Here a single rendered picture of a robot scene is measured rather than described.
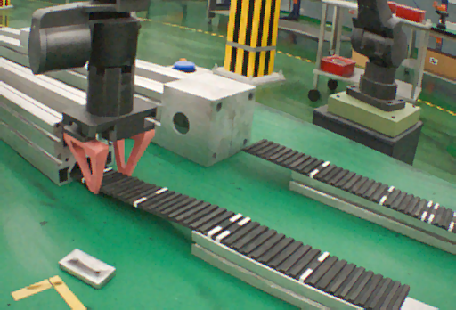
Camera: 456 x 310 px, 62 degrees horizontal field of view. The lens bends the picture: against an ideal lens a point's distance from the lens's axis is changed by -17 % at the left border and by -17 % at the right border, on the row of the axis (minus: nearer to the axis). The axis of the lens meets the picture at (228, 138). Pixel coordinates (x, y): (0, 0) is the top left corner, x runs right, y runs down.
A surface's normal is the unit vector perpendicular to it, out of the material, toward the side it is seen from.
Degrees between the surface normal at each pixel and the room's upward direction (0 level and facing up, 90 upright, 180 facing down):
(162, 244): 0
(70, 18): 91
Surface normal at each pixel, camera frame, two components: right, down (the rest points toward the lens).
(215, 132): 0.80, 0.31
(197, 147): -0.60, 0.26
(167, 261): 0.10, -0.92
